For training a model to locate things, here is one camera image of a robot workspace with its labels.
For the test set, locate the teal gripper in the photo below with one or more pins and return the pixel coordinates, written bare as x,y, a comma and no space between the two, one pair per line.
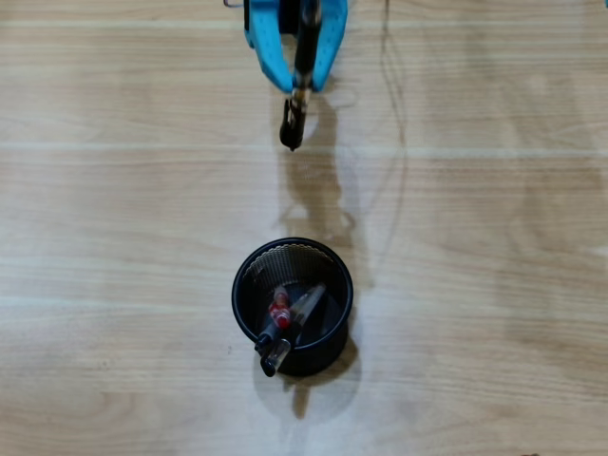
267,35

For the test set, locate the black retractable pen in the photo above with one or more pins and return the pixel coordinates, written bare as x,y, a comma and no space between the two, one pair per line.
304,47

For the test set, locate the clear pen with grey grip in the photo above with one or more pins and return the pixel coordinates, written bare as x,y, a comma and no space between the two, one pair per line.
309,299

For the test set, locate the red retractable pen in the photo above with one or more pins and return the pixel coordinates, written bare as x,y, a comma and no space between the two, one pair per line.
280,313

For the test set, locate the clear stick pen black cap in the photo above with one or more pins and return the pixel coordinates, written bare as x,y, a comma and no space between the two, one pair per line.
275,356

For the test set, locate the black mesh pen holder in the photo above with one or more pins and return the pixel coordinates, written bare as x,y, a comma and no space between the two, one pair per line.
332,351

